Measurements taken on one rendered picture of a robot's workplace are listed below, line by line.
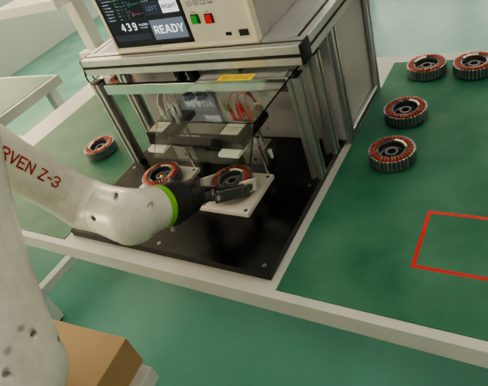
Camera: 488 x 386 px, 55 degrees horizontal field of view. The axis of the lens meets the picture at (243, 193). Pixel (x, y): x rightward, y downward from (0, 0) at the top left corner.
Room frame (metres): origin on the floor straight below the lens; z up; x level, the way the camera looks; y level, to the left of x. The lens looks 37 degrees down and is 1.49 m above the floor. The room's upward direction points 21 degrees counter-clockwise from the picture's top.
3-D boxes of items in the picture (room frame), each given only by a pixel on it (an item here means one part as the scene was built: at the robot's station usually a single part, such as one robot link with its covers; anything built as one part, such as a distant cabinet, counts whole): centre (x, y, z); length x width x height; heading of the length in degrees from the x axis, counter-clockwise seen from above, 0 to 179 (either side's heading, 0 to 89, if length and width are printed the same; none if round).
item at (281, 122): (1.23, -0.06, 0.92); 0.66 x 0.01 x 0.30; 48
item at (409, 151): (0.88, -0.37, 0.77); 0.11 x 0.11 x 0.04
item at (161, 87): (1.11, 0.04, 1.03); 0.62 x 0.01 x 0.03; 48
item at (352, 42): (1.12, -0.40, 0.91); 0.28 x 0.03 x 0.32; 138
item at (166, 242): (1.05, 0.10, 0.76); 0.64 x 0.47 x 0.02; 48
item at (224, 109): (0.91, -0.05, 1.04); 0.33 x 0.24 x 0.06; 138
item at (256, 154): (1.07, -0.08, 0.80); 0.08 x 0.05 x 0.06; 48
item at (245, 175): (0.96, 0.02, 0.81); 0.11 x 0.11 x 0.04
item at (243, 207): (0.96, 0.02, 0.78); 0.15 x 0.15 x 0.01; 48
